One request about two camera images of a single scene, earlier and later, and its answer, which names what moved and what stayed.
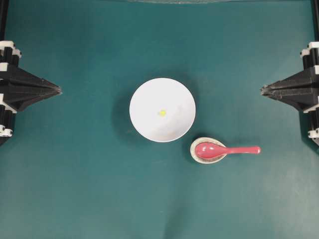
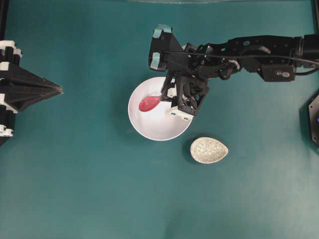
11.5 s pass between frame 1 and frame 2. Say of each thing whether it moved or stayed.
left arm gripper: stayed
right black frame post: stayed
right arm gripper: moved
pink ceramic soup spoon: moved
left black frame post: stayed
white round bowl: stayed
